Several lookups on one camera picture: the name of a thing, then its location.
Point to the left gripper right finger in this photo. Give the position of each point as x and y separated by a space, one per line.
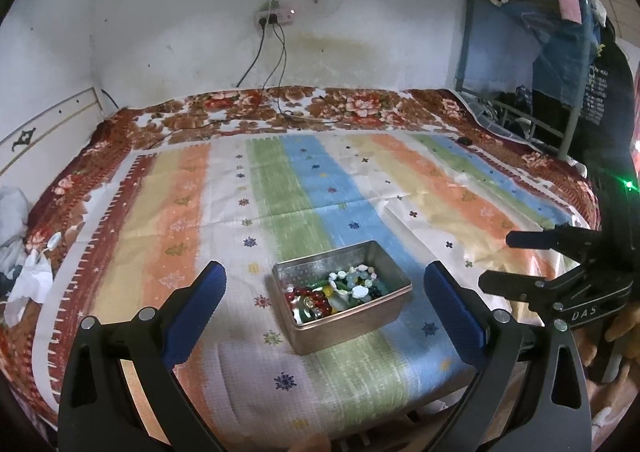
551 412

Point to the green jade bangle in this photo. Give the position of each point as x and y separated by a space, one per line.
332 288

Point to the person's right hand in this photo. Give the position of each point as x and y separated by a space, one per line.
613 372

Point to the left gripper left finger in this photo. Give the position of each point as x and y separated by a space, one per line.
97 410

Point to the small black object on bed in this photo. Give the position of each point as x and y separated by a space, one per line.
464 141

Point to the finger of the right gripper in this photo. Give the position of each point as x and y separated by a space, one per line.
561 298
572 242

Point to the white wooden headboard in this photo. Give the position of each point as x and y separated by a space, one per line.
38 151

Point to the striped colourful bed sheet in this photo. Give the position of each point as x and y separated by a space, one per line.
251 202

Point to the grey crumpled cloth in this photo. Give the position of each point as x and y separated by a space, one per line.
13 225

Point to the floral red brown blanket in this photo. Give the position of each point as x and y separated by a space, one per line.
69 202

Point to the hanging clothes on rack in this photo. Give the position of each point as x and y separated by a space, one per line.
579 64

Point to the silver metal tin box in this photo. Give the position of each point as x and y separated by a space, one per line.
328 298

